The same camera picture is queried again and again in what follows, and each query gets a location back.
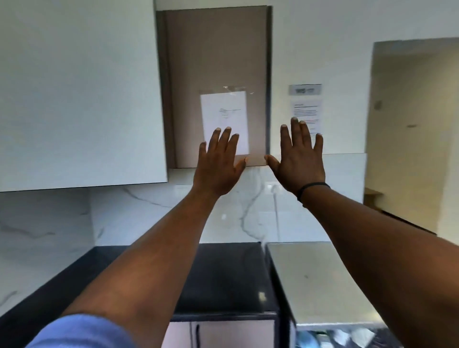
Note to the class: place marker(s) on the person's right hand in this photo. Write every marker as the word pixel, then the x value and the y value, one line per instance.
pixel 299 165

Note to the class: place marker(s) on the person's left hand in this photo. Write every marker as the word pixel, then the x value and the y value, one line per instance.
pixel 217 172

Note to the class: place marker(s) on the silver dishwasher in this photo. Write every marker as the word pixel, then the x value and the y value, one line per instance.
pixel 315 279

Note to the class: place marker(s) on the beige ribbed wall cabinet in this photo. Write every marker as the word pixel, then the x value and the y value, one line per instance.
pixel 71 89

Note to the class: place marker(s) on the green square bowl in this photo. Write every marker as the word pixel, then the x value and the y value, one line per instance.
pixel 323 338

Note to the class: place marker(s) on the light blue cup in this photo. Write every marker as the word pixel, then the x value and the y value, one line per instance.
pixel 306 340

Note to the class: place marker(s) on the small white cup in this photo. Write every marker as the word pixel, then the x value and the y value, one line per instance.
pixel 341 337

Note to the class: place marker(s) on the person's right forearm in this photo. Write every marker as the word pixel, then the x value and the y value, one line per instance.
pixel 387 258

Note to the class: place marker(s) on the person's left forearm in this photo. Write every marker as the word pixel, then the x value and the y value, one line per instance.
pixel 143 272

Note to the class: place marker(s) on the pink base cabinet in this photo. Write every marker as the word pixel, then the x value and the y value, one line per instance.
pixel 236 335

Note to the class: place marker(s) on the person's blue shirt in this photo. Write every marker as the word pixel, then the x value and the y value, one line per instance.
pixel 79 333

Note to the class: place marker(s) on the black wristband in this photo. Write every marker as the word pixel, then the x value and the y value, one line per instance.
pixel 312 185

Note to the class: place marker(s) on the white paper with figure sketch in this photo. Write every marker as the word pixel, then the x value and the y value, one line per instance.
pixel 224 111

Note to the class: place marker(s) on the brown cardboard box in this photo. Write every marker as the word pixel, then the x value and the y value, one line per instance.
pixel 373 199

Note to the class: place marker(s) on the clear adhesive tape strip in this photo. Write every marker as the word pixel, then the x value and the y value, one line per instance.
pixel 238 89

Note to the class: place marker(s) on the white wall socket with plug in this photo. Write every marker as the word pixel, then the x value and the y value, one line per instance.
pixel 274 188

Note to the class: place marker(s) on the white printed wall notice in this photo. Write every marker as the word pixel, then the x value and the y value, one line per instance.
pixel 306 109

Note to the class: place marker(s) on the grey wall label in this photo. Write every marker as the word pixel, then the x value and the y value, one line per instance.
pixel 305 89

